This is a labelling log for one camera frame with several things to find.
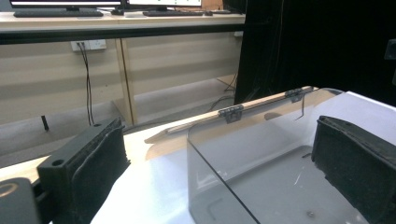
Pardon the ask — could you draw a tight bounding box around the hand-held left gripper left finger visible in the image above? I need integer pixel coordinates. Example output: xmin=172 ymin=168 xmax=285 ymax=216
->
xmin=36 ymin=117 xmax=131 ymax=224

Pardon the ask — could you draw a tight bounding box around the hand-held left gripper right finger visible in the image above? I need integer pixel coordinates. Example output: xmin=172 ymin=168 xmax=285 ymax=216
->
xmin=311 ymin=115 xmax=396 ymax=224

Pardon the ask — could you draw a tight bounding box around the grey transparent hinged box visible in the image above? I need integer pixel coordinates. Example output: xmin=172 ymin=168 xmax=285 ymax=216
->
xmin=186 ymin=86 xmax=379 ymax=224

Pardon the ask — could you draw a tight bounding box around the white table sheet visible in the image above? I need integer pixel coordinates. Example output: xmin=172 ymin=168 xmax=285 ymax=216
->
xmin=90 ymin=90 xmax=396 ymax=224

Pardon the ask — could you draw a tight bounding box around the black curtain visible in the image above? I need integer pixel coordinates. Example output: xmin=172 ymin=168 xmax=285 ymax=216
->
xmin=233 ymin=0 xmax=396 ymax=107

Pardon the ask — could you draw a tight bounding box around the long wooden desk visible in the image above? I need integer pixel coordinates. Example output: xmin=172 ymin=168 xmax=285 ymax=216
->
xmin=0 ymin=11 xmax=247 ymax=127

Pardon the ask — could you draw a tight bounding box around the long black keyboard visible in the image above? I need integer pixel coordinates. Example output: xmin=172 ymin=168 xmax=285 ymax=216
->
xmin=13 ymin=10 xmax=105 ymax=19

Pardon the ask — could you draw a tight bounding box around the wide computer monitor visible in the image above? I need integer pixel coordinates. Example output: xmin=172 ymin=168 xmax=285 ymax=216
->
xmin=8 ymin=0 xmax=123 ymax=10

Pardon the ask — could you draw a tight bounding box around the black power cable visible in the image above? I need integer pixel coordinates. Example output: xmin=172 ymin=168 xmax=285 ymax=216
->
xmin=77 ymin=41 xmax=95 ymax=126

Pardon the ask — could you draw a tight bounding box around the white wall socket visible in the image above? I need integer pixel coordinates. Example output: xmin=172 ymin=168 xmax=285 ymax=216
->
xmin=70 ymin=39 xmax=107 ymax=52

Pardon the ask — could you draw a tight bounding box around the black floor cable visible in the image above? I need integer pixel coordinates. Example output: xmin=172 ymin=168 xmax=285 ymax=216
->
xmin=207 ymin=74 xmax=238 ymax=112

